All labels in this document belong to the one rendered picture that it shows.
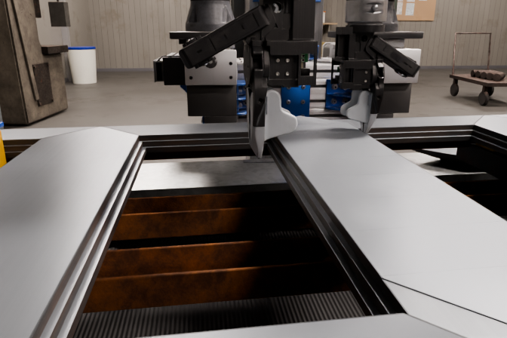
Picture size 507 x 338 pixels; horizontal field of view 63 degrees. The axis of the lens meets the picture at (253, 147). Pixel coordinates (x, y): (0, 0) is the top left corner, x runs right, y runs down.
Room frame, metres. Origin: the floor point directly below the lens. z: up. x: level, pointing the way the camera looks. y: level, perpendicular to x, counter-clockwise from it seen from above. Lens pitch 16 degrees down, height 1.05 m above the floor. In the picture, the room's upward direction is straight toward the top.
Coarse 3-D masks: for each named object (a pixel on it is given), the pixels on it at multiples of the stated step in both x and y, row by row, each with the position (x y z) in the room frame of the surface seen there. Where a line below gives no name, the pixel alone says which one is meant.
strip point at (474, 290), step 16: (432, 272) 0.31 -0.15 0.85; (448, 272) 0.31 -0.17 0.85; (464, 272) 0.31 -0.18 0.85; (480, 272) 0.31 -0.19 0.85; (496, 272) 0.31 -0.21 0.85; (416, 288) 0.29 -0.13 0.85; (432, 288) 0.29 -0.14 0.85; (448, 288) 0.29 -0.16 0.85; (464, 288) 0.29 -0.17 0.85; (480, 288) 0.29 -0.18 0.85; (496, 288) 0.29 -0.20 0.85; (464, 304) 0.27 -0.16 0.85; (480, 304) 0.27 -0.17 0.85; (496, 304) 0.27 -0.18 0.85; (496, 320) 0.25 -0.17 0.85
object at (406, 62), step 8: (376, 40) 0.79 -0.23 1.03; (376, 48) 0.79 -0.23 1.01; (384, 48) 0.79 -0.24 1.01; (392, 48) 0.79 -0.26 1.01; (384, 56) 0.79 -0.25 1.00; (392, 56) 0.79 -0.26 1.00; (400, 56) 0.79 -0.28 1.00; (392, 64) 0.80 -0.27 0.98; (400, 64) 0.79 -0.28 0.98; (408, 64) 0.79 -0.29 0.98; (416, 64) 0.79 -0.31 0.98; (400, 72) 0.81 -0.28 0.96; (408, 72) 0.79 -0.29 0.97; (416, 72) 0.80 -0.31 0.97
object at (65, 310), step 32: (384, 128) 0.84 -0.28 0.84; (416, 128) 0.85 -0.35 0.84; (448, 128) 0.86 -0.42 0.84; (480, 128) 0.85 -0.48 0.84; (128, 160) 0.65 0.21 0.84; (288, 160) 0.65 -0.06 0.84; (128, 192) 0.55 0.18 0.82; (96, 224) 0.42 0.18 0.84; (320, 224) 0.44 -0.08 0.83; (96, 256) 0.37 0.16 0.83; (352, 256) 0.35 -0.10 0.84; (64, 288) 0.30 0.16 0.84; (352, 288) 0.32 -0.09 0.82; (384, 288) 0.29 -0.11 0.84; (64, 320) 0.27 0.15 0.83; (448, 320) 0.25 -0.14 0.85; (480, 320) 0.25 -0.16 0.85
